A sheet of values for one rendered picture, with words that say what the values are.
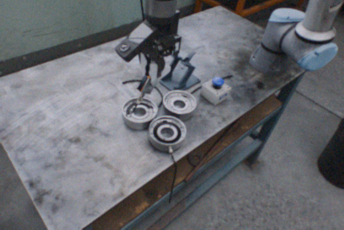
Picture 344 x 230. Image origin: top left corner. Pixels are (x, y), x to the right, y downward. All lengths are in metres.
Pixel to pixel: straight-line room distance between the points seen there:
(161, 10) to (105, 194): 0.45
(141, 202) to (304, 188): 1.17
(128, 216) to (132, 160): 0.25
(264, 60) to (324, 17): 0.29
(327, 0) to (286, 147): 1.30
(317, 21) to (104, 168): 0.73
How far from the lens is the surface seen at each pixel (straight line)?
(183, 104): 0.88
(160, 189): 0.99
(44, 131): 0.85
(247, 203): 1.69
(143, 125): 0.79
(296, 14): 1.09
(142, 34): 0.66
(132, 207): 0.96
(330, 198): 1.94
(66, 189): 0.73
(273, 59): 1.12
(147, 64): 0.74
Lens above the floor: 1.42
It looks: 43 degrees down
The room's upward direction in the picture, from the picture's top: 8 degrees clockwise
